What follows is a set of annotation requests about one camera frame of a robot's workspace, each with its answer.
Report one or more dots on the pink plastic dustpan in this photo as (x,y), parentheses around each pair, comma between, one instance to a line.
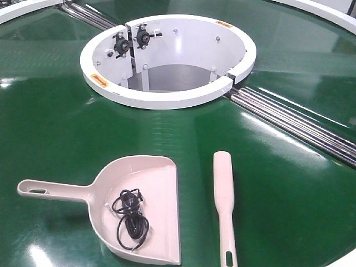
(155,177)

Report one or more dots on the pink plastic broom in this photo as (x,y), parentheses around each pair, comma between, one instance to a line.
(224,203)

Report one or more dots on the right steel conveyor rollers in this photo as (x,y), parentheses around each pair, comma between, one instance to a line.
(294,122)

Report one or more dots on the steel conveyor rollers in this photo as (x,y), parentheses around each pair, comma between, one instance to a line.
(294,122)
(87,15)

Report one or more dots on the green conveyor belt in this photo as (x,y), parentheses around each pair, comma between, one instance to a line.
(294,204)

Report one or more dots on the left steel conveyor rollers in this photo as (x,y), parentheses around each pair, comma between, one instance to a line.
(87,15)

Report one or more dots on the orange arrow warning sticker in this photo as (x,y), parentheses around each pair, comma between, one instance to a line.
(100,80)

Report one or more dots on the orange rear warning sticker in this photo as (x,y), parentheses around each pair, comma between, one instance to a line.
(225,24)

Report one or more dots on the white outer rim right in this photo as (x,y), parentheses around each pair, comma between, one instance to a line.
(330,14)

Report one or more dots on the white rim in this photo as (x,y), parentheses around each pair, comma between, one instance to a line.
(330,14)
(18,9)

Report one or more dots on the white outer rim left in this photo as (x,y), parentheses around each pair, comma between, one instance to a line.
(18,9)

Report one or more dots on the right black bearing mount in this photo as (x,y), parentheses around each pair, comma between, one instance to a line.
(143,37)

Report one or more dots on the black bearing mount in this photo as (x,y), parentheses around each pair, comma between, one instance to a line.
(143,37)
(121,46)

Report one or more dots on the left black bearing mount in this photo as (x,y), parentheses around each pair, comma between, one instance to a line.
(121,46)

